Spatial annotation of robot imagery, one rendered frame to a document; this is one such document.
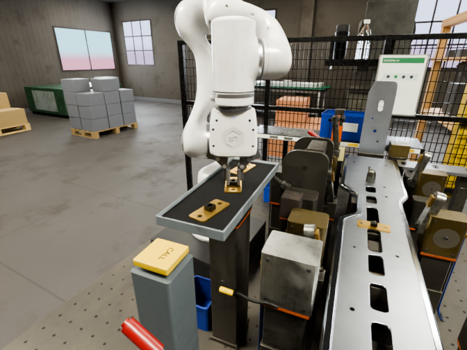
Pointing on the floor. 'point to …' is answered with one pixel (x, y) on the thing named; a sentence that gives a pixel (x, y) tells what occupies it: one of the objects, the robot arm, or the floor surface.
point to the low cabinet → (47, 100)
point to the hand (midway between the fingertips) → (233, 174)
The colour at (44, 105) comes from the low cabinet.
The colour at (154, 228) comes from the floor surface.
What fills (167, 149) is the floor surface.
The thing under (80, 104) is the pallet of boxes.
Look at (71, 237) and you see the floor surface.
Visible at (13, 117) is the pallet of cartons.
